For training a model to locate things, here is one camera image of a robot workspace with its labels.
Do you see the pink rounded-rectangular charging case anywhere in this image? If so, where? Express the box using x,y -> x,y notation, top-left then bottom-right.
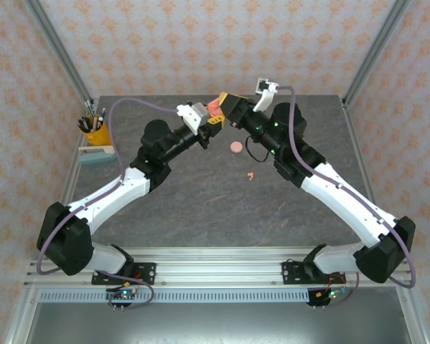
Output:
206,99 -> 224,118

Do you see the yellow pen holder cup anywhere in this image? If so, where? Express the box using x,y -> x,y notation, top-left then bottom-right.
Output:
79,114 -> 115,147

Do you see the teal and beige stapler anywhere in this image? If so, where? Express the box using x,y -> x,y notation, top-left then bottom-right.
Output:
77,145 -> 120,166

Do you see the small circuit board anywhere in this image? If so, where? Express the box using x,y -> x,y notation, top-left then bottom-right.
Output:
105,286 -> 140,312
307,286 -> 348,309

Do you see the grey metal panel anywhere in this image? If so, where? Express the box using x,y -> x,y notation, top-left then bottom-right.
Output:
19,300 -> 422,344

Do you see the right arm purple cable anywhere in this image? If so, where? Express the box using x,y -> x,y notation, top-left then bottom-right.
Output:
277,85 -> 417,309

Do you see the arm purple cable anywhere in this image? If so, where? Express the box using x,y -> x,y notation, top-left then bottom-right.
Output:
277,85 -> 417,309
36,98 -> 180,312

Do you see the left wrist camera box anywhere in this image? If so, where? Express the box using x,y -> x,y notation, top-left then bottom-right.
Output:
175,102 -> 211,136

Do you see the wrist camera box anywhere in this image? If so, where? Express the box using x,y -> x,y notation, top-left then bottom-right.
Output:
253,77 -> 281,113
175,102 -> 211,136

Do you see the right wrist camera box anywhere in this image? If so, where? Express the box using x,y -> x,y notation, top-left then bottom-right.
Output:
253,77 -> 281,113

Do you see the thin black cable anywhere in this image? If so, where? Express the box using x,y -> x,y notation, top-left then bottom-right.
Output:
244,135 -> 270,163

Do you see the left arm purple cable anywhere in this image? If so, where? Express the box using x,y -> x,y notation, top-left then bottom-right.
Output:
36,98 -> 180,312

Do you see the aluminium frame post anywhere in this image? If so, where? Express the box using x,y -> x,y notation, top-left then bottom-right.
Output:
23,0 -> 98,108
342,0 -> 415,108

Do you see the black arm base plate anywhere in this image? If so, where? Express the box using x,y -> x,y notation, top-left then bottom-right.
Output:
281,261 -> 346,286
91,262 -> 158,286

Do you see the aluminium mounting rail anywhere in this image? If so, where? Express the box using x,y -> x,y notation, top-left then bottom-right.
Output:
23,246 -> 416,287

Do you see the slotted grey cable duct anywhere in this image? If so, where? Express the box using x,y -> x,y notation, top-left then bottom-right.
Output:
38,290 -> 311,304

